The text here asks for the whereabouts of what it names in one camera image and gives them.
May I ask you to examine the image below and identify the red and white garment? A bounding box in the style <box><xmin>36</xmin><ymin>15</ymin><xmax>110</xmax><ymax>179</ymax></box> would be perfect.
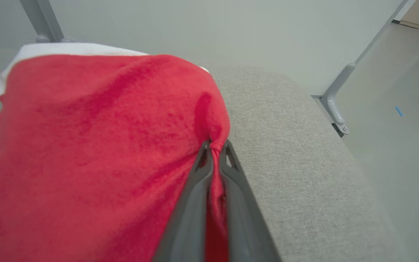
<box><xmin>0</xmin><ymin>43</ymin><xmax>231</xmax><ymax>262</ymax></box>

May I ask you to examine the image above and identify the grey single partition post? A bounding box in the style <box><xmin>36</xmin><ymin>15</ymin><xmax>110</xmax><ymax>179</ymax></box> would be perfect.
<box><xmin>311</xmin><ymin>0</ymin><xmax>417</xmax><ymax>138</ymax></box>

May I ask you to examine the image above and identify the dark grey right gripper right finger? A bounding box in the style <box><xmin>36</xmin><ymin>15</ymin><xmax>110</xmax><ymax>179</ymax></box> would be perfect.
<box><xmin>219</xmin><ymin>140</ymin><xmax>281</xmax><ymax>262</ymax></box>

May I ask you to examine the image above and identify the grey metal frame post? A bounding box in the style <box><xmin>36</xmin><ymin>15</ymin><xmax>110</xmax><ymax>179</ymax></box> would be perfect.
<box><xmin>20</xmin><ymin>0</ymin><xmax>76</xmax><ymax>43</ymax></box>

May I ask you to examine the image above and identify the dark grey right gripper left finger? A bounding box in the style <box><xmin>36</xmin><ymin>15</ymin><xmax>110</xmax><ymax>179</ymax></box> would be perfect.
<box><xmin>153</xmin><ymin>140</ymin><xmax>214</xmax><ymax>262</ymax></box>

